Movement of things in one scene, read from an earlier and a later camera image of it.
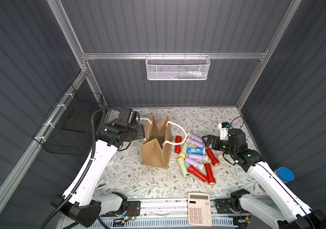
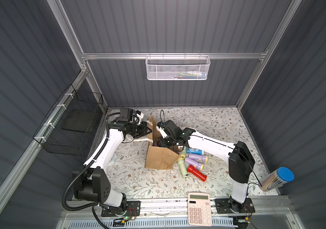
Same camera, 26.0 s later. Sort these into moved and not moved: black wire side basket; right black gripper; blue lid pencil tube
Moved: right black gripper
Not moved: blue lid pencil tube; black wire side basket
